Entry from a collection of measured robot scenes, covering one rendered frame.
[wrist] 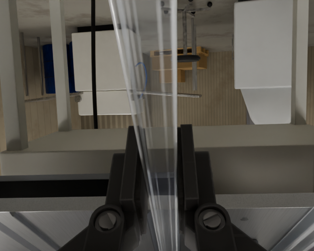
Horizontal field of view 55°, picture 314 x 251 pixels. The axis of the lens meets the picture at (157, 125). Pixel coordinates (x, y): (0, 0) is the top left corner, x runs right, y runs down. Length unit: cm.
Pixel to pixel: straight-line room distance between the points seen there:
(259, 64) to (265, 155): 262
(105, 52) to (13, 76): 359
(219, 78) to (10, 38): 728
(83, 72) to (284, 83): 256
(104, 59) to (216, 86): 416
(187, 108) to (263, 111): 477
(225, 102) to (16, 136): 729
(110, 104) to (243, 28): 207
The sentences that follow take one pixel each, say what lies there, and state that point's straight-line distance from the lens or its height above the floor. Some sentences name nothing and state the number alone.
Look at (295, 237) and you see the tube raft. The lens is 25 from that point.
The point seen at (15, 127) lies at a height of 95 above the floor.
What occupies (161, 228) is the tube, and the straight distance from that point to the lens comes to 19.
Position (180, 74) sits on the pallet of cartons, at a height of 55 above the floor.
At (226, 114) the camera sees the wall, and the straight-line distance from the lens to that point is 780.
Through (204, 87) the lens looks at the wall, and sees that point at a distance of 778.
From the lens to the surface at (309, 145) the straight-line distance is 61.
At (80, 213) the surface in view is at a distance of 22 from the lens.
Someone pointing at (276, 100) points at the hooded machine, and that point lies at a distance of 321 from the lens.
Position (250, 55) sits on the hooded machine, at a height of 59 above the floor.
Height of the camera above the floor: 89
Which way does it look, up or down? 7 degrees up
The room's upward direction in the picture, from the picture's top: 178 degrees clockwise
